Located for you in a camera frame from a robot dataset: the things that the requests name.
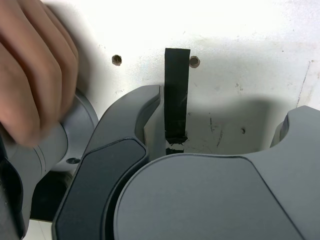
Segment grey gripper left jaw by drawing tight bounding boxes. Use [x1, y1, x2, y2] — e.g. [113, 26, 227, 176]
[51, 84, 167, 240]

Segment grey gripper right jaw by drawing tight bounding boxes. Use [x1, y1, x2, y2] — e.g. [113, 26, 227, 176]
[112, 104, 320, 240]

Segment person's hand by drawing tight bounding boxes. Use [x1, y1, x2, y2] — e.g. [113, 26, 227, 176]
[0, 0, 80, 148]

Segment black tape strip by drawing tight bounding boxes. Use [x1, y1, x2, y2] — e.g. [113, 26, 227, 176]
[163, 47, 192, 156]

